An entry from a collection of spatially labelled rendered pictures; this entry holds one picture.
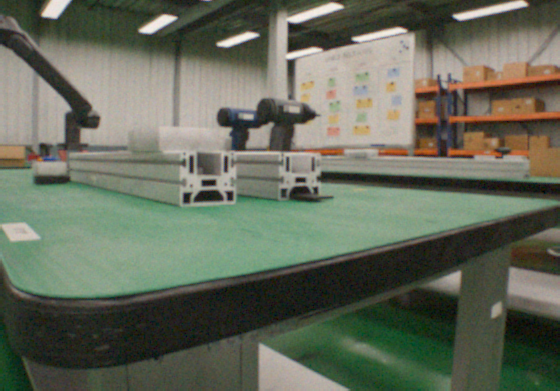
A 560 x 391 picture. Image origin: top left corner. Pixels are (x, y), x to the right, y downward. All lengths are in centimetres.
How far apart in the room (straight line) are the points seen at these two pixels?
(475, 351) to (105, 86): 1259
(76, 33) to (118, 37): 122
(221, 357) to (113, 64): 1289
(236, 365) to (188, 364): 5
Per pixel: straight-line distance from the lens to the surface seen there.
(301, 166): 82
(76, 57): 1296
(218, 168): 70
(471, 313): 84
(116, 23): 1352
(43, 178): 125
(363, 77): 414
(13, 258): 36
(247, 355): 43
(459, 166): 214
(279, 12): 986
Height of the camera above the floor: 86
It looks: 3 degrees down
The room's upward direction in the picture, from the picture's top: 1 degrees clockwise
